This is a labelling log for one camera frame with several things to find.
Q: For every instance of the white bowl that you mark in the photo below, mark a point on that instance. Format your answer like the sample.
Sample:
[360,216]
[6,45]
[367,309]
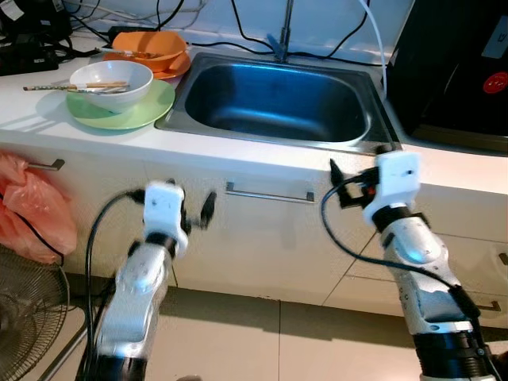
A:
[119,101]

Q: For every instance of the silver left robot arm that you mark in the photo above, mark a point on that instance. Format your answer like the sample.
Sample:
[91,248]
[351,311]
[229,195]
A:
[135,302]

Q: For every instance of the white kitchen base cabinet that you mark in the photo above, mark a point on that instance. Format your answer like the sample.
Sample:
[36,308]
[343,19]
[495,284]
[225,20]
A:
[262,238]

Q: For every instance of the stainless steel sink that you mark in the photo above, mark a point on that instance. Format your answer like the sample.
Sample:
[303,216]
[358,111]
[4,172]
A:
[278,103]

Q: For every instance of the light green plate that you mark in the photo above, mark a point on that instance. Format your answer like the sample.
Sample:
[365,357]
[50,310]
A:
[151,113]

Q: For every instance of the black appliance with red sticker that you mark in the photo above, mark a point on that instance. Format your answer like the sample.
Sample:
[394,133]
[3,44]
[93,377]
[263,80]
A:
[444,48]

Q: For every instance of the metal faucet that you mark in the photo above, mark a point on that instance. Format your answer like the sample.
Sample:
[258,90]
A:
[279,48]

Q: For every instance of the red plastic bag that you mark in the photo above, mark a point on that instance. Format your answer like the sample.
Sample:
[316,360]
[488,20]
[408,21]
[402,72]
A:
[36,210]

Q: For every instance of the orange bowl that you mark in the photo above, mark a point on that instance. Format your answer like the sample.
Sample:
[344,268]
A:
[155,44]

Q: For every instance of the flat black power adapter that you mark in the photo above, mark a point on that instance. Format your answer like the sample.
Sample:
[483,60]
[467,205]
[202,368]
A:
[131,30]

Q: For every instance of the black power strip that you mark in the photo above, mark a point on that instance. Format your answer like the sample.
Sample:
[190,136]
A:
[28,59]

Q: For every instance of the black box device with labels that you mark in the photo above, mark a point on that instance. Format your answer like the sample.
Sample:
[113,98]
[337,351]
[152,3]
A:
[36,20]

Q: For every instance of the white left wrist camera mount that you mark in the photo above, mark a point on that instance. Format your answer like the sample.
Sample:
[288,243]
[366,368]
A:
[163,202]

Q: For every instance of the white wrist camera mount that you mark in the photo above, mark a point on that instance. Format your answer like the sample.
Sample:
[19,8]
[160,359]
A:
[163,202]
[394,178]

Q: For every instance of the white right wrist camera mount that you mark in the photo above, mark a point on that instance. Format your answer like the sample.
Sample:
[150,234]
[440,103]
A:
[394,178]

